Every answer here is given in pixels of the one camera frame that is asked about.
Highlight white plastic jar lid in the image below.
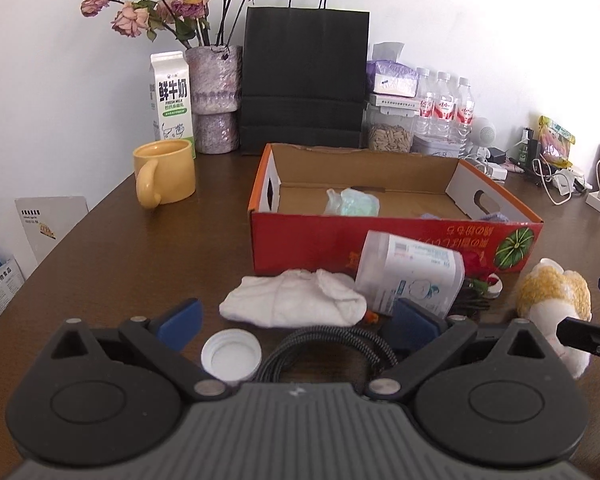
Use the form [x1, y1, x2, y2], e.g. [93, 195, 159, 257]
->
[200, 328, 262, 386]

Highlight orange candy wrapper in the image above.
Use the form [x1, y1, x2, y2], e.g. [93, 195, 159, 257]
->
[363, 310, 379, 324]

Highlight yellow white plush toy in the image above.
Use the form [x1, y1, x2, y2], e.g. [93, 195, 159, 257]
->
[516, 258, 592, 379]

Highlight white folded cloth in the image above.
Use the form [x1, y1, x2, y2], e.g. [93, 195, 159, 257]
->
[219, 269, 367, 328]

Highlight green crumpled plastic bag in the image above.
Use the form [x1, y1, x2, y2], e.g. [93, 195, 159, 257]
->
[324, 188, 380, 217]

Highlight red cardboard fruit box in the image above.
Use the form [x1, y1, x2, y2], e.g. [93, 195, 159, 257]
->
[248, 144, 543, 275]

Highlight yellow ceramic mug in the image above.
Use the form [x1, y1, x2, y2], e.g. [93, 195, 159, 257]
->
[133, 139, 196, 210]

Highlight white envelope card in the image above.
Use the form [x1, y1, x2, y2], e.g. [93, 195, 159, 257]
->
[15, 196, 88, 263]

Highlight white charger block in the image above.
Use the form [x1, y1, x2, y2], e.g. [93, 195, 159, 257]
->
[486, 162, 508, 182]

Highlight black power adapter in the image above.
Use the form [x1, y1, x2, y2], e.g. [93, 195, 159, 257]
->
[486, 148, 507, 165]

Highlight clear seed container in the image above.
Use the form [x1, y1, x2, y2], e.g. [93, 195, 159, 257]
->
[366, 104, 414, 153]

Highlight colourful snack bag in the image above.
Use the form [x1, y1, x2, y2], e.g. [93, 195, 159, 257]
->
[538, 115, 576, 169]

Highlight white round robot toy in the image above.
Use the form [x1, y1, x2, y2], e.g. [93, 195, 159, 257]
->
[468, 117, 496, 162]

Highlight left water bottle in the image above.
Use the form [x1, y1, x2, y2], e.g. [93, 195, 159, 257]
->
[414, 67, 434, 136]

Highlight water bottle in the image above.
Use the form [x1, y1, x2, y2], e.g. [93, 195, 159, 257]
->
[414, 67, 434, 136]
[432, 72, 454, 138]
[452, 77, 476, 157]

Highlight white green milk carton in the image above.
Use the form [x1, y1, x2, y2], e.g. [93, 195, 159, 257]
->
[149, 51, 194, 145]

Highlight white flat box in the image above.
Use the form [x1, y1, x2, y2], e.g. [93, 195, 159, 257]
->
[368, 93, 420, 110]

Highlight right water bottle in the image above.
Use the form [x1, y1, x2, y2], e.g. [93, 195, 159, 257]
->
[452, 77, 476, 157]

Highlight middle water bottle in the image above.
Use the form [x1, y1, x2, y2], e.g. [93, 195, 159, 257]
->
[432, 72, 454, 138]

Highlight purple speckled vase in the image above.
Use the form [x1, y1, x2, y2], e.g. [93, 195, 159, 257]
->
[185, 46, 242, 155]

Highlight black paper shopping bag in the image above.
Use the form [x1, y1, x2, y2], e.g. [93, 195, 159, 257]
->
[239, 0, 370, 155]

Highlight dried pink rose bouquet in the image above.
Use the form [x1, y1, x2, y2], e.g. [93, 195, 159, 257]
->
[80, 0, 256, 49]

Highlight purple drawstring pouch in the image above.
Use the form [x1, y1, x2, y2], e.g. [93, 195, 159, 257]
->
[420, 212, 509, 223]

